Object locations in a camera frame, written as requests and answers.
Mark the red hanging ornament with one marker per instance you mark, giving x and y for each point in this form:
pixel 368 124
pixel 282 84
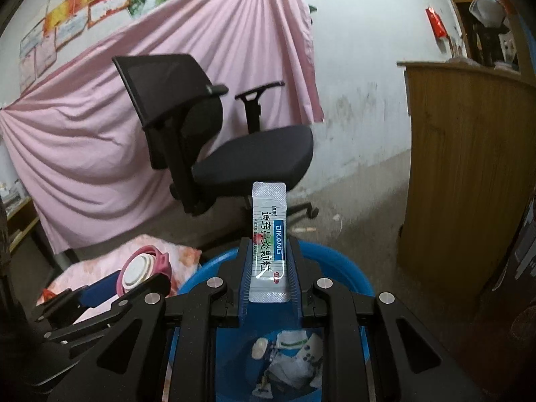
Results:
pixel 435 25

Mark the wooden cabinet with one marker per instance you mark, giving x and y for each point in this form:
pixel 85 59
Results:
pixel 460 155

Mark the wooden shelf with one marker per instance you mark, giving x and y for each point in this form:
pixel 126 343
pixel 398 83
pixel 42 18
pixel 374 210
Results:
pixel 21 217

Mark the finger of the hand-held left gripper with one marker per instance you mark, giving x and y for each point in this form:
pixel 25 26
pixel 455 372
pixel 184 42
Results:
pixel 98 291
pixel 96 316

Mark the small wooden stick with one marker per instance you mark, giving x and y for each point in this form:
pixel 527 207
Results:
pixel 305 229

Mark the pink hanging cloth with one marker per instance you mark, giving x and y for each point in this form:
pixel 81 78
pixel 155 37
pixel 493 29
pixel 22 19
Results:
pixel 83 134

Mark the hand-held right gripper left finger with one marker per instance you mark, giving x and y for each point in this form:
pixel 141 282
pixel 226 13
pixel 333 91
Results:
pixel 245 278

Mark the group of wall certificates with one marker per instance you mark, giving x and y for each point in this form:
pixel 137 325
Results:
pixel 63 12

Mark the floral blanket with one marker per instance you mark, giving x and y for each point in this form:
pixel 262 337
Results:
pixel 94 267

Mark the wooden door frame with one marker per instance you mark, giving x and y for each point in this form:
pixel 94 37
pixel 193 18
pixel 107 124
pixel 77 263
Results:
pixel 460 21

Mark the pile of wrappers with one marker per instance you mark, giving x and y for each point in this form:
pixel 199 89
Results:
pixel 293 364

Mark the pink round container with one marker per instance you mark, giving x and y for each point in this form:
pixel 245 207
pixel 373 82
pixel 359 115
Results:
pixel 161 256

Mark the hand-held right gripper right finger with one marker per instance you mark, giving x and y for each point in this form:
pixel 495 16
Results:
pixel 294 278

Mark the blue plastic basin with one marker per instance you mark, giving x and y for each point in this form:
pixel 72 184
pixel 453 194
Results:
pixel 335 264

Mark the white sachet with blue label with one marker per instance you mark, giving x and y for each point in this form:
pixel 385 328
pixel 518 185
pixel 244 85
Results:
pixel 268 238

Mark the black office chair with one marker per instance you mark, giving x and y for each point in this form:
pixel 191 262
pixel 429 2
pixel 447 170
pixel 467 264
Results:
pixel 259 150

